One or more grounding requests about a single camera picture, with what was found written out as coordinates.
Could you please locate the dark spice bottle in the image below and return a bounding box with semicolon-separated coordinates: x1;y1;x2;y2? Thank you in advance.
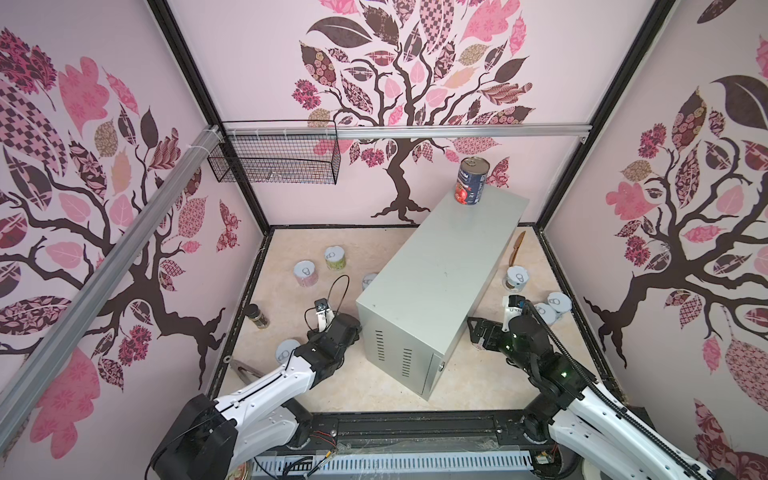
244;303;270;329

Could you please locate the aluminium rail back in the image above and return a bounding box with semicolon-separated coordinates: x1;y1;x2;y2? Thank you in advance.
225;123;592;140

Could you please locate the yellow labelled can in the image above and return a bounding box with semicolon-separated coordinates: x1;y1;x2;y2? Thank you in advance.
275;338;301;365

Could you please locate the wooden handled knife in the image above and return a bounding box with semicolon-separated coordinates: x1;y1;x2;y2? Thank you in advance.
508;231;526;267

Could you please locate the green labelled small can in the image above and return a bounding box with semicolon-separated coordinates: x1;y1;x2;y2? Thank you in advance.
324;245;346;271

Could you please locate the white small can right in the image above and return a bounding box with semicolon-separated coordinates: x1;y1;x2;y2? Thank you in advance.
503;265;530;293

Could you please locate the dark tomato can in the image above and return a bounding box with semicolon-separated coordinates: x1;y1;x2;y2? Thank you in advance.
455;156;490;205

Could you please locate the orange labelled can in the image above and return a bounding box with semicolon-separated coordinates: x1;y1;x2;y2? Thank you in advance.
534;303;559;326

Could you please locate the grey metal cabinet box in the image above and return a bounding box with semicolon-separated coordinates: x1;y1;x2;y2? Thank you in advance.
356;187;528;399

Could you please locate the white can far right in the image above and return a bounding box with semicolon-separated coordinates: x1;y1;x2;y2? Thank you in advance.
547;292;573;316

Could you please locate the pink small can left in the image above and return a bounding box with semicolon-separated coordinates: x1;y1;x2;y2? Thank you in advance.
293;260;318;288

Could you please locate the white vented cable duct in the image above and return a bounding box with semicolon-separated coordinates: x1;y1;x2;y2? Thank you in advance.
190;451;535;479

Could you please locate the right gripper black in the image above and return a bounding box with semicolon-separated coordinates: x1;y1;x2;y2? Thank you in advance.
465;315;534;378

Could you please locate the black base frame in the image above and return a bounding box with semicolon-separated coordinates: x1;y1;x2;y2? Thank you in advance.
309;410;553;450

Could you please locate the aluminium rail left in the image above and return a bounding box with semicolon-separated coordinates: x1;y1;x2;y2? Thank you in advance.
1;125;222;448

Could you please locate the aluminium rail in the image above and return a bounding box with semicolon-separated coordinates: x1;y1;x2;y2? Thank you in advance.
1;125;222;448
225;123;592;140

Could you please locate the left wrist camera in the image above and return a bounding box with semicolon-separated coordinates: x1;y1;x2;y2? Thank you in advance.
314;298;335;332

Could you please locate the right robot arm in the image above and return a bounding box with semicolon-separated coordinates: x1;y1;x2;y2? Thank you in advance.
466;313;735;479

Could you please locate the black wire basket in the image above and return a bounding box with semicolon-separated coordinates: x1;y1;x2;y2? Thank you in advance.
208;120;341;185

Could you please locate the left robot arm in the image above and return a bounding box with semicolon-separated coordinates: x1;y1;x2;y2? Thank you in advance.
147;313;362;479

